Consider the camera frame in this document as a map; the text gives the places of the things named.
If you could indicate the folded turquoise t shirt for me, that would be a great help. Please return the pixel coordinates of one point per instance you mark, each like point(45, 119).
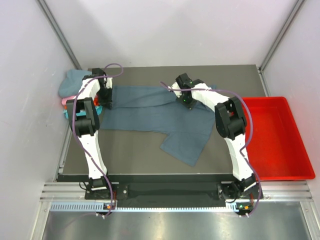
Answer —
point(98, 110)

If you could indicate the folded grey-blue t shirt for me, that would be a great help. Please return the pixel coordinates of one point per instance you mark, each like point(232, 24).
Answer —
point(72, 83)

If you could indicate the corner aluminium post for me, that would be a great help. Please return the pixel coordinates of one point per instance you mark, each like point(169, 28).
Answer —
point(58, 32)
point(298, 4)

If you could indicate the folded pink t shirt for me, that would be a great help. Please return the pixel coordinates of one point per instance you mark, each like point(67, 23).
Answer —
point(65, 99)

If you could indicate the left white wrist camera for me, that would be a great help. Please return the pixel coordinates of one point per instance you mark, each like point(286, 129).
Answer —
point(108, 82)

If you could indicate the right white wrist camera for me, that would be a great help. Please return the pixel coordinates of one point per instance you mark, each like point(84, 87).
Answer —
point(176, 90)

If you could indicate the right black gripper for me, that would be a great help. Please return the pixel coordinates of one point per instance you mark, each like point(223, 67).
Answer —
point(187, 106)

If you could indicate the folded orange t shirt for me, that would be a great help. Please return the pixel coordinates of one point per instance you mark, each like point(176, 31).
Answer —
point(95, 101)

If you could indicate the right corner aluminium post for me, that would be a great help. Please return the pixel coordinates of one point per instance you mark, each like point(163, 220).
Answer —
point(298, 4)

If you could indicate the aluminium frame rail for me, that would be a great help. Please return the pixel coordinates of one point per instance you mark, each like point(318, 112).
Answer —
point(273, 191)

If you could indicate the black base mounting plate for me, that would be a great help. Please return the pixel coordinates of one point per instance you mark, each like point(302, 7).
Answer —
point(166, 191)

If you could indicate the grey slotted cable duct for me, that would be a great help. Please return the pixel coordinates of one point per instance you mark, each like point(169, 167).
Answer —
point(104, 207)

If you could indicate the left corner aluminium post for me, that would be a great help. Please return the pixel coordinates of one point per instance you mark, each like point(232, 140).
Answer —
point(58, 32)

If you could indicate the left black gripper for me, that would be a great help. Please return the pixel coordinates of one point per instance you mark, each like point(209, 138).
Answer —
point(106, 103)

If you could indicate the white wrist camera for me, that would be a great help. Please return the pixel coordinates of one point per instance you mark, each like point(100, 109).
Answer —
point(108, 82)
point(176, 90)

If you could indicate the red plastic bin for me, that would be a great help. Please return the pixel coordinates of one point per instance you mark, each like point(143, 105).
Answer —
point(276, 150)

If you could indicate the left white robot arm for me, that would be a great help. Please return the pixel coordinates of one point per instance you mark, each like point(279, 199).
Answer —
point(85, 124)

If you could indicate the slate blue t shirt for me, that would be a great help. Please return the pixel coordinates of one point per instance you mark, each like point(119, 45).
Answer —
point(154, 109)

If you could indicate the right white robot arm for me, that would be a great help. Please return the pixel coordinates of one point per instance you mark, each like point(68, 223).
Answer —
point(230, 122)

